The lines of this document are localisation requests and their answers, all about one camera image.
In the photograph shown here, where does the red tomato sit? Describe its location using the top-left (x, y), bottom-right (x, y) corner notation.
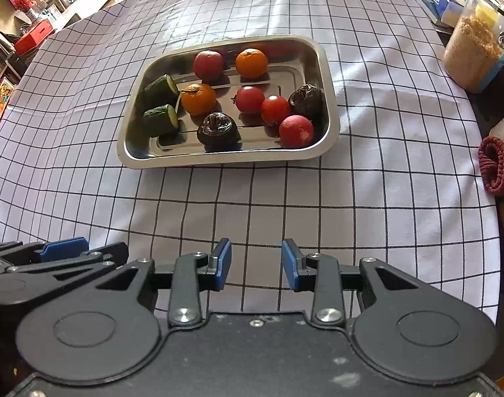
top-left (232, 86), bottom-right (265, 115)
top-left (260, 95), bottom-right (291, 126)

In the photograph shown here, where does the orange tangerine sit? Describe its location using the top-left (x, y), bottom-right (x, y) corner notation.
top-left (235, 48), bottom-right (268, 79)
top-left (180, 83), bottom-right (217, 116)

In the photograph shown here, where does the white black-checked tablecloth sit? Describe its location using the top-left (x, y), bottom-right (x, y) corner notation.
top-left (0, 0), bottom-right (500, 317)

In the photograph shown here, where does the green cucumber piece lower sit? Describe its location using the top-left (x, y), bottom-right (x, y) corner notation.
top-left (142, 104), bottom-right (179, 138)

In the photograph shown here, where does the green cucumber piece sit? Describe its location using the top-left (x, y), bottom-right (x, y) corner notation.
top-left (144, 73), bottom-right (179, 110)
top-left (142, 104), bottom-right (179, 138)

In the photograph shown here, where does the dark brown avocado half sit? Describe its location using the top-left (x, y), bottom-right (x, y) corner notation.
top-left (196, 112), bottom-right (240, 151)

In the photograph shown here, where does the pinkish red apple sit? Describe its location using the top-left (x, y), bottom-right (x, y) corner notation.
top-left (279, 115), bottom-right (314, 148)

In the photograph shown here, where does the green cucumber piece upper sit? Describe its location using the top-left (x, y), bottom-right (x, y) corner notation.
top-left (144, 73), bottom-right (179, 110)

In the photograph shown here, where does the stainless steel tray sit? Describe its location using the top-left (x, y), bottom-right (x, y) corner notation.
top-left (116, 35), bottom-right (340, 169)

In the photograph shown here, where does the red tomato in tray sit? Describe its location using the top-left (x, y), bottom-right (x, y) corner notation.
top-left (232, 86), bottom-right (265, 115)

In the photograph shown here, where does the red knitted cloth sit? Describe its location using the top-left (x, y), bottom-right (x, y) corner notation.
top-left (478, 136), bottom-right (504, 197)

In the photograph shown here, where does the orange tangerine in tray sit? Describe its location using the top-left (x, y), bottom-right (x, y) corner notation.
top-left (235, 48), bottom-right (268, 79)

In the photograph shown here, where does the red storage box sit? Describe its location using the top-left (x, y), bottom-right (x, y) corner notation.
top-left (14, 19), bottom-right (54, 56)

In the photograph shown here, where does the glass jar of cereal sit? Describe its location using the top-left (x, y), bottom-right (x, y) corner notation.
top-left (442, 0), bottom-right (504, 93)

